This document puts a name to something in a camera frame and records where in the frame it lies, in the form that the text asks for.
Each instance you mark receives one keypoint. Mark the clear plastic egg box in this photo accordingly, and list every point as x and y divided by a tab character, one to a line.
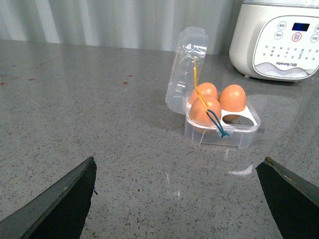
192	42

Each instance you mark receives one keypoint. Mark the brown egg back left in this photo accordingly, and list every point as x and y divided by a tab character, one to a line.
206	88

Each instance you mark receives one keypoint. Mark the brown egg front left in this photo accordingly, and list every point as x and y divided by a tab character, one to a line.
197	112

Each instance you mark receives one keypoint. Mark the blue rubber band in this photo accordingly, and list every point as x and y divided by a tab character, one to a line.
214	118

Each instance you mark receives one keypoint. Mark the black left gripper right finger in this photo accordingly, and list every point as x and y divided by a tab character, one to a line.
293	201

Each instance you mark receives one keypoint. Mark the white Joyoung electric cooker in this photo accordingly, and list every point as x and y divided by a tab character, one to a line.
276	39

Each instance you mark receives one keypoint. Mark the brown egg back right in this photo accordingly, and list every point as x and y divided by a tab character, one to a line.
232	99

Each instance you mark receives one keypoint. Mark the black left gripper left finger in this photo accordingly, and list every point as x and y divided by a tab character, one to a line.
59	212

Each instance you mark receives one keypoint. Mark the yellow rubber band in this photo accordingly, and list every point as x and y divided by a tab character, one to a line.
195	78

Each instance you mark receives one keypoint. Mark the brown egg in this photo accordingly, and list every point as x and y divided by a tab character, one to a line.
232	99
206	88
197	112

